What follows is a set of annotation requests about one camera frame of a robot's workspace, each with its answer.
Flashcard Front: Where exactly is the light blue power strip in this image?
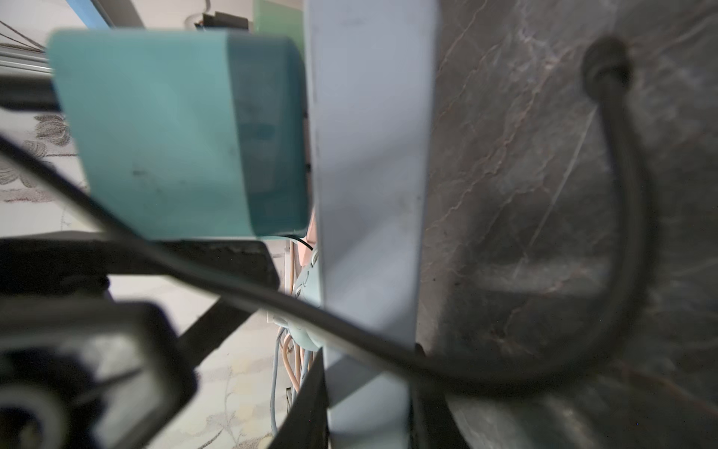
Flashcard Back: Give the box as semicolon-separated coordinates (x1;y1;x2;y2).
302;0;439;449

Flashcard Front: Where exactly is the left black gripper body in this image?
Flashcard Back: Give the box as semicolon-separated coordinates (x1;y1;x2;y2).
1;231;249;448

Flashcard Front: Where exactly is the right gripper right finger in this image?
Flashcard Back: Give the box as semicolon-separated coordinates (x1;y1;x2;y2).
408;343;472;449

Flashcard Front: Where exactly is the teal charger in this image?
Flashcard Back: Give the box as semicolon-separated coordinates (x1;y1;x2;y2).
47;29;310;239

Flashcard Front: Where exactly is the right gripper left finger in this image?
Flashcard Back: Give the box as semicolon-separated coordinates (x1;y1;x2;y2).
269;351;329;449

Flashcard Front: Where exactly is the light blue power cord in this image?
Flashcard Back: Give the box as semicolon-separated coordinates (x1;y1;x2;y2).
268;327;288;437

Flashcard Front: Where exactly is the black charging cable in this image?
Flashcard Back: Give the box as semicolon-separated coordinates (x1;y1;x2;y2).
0;34;657;398

